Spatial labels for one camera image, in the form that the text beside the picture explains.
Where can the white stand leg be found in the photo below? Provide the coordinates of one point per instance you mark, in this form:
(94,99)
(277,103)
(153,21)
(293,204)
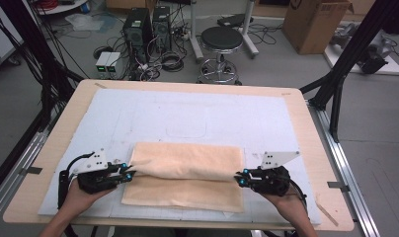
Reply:
(248,29)
(195,33)

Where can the thin wooden stick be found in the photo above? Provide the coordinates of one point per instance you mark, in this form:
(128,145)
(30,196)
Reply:
(326,212)

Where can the person's right hand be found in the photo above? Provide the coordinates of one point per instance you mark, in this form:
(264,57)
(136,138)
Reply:
(289,205)

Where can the dark grey machine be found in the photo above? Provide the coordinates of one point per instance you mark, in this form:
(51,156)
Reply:
(372,59)

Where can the cardboard box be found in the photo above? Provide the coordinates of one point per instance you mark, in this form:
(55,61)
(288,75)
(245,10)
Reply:
(312,26)

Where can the white board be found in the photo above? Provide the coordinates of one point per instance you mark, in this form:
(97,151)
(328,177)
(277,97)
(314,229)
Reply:
(393,67)

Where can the white round table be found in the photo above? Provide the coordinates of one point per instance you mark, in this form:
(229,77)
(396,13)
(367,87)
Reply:
(65,6)

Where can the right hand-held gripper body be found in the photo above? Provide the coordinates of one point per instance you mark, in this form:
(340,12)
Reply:
(276,159)

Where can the peach towel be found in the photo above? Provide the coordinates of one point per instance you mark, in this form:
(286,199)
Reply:
(187,177)

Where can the black tape strip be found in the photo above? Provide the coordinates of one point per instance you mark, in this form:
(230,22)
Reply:
(31,170)
(337,185)

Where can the aluminium rail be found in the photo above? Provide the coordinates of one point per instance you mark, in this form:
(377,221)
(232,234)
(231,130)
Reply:
(339,158)
(19,164)

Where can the person's left hand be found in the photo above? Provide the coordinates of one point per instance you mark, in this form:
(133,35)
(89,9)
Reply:
(80,200)

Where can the white foam mat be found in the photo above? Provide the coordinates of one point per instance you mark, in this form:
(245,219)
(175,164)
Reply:
(187,108)

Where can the wide black computer tower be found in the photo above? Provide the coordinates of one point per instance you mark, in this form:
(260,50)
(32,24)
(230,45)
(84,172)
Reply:
(136,29)

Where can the white power supply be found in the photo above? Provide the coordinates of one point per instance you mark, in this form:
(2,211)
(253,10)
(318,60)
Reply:
(102,61)
(113,62)

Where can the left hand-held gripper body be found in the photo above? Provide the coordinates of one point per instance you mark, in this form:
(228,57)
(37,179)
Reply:
(95,164)

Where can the clear plastic bag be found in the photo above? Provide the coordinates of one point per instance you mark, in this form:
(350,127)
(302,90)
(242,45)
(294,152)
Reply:
(84,21)

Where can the white panel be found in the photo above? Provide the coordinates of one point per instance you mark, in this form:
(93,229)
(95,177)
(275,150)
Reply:
(0,36)

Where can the black flat device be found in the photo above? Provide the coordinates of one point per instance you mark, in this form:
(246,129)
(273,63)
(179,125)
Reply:
(233,20)

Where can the black round stool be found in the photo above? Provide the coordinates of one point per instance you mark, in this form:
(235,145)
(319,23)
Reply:
(221,38)

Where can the narrow black computer tower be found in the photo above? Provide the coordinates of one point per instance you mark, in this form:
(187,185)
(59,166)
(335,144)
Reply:
(161,29)

